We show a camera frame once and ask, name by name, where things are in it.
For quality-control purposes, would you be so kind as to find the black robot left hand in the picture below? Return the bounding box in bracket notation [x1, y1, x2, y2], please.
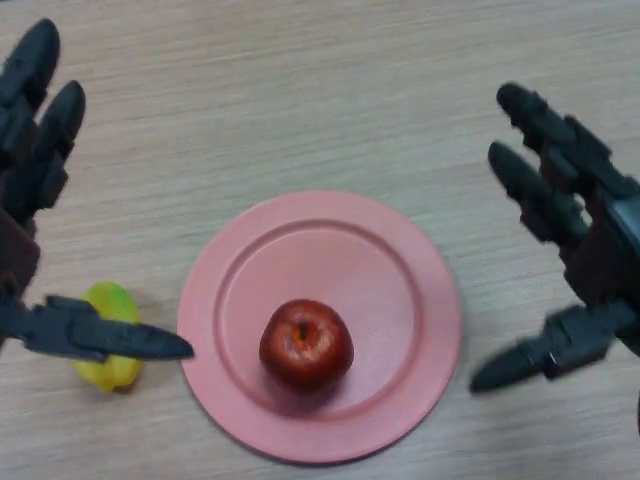
[0, 18, 195, 364]

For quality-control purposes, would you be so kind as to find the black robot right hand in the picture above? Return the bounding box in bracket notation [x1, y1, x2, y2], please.
[469, 82, 640, 394]

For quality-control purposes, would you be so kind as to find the red apple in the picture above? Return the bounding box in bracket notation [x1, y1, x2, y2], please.
[258, 298, 355, 394]

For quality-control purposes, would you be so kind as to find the pink round plate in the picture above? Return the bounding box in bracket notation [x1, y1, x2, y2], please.
[177, 190, 462, 465]

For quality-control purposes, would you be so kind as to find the yellow starfruit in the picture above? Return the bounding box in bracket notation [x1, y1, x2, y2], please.
[72, 281, 146, 394]

